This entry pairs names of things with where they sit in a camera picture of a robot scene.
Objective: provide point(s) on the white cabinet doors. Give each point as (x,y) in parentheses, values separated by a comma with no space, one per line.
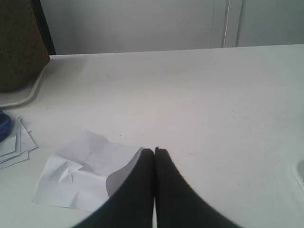
(107,26)

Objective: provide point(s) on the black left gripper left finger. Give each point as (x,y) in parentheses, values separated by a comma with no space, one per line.
(131,206)

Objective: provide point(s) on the clear plastic tray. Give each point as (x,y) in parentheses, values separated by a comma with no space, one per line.
(23,95)

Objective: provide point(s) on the stack of white papers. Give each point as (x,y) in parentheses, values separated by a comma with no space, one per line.
(16,147)

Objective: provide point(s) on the crumpled white paper sheet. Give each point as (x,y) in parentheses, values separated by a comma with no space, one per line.
(86,173)

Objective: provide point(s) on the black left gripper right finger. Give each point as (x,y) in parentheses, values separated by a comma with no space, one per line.
(177,204)

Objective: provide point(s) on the brown cork board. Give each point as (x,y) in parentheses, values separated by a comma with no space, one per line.
(23,53)

